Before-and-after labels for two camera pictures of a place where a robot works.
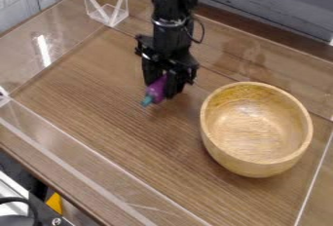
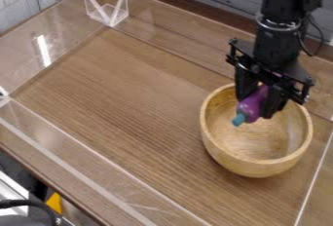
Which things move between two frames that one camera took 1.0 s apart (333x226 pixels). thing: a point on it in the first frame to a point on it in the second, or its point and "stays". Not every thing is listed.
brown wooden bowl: x=256 y=127 stays
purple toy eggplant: x=157 y=91 to x=252 y=109
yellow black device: x=55 y=203 stays
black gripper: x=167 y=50 to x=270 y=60
